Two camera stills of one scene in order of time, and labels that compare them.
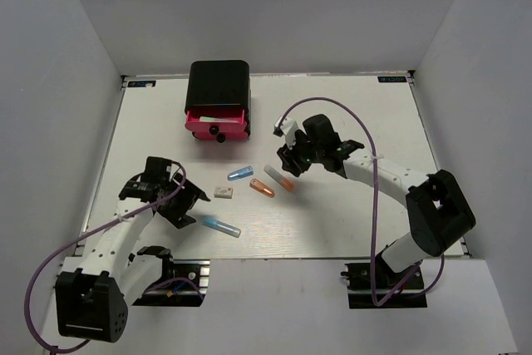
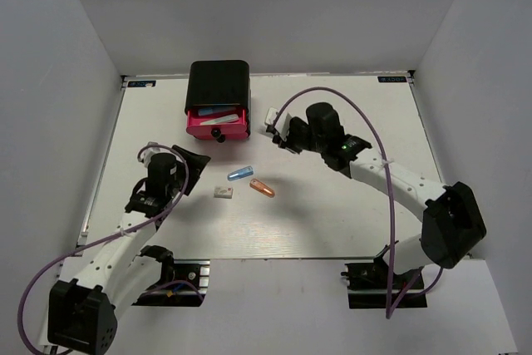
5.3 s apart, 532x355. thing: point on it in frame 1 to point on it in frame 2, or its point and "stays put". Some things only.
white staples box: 224,192 stays put
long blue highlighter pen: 214,223 to 210,110
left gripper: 190,194 to 196,164
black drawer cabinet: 224,82 stays put
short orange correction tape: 262,187 stays put
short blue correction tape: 240,173 stays put
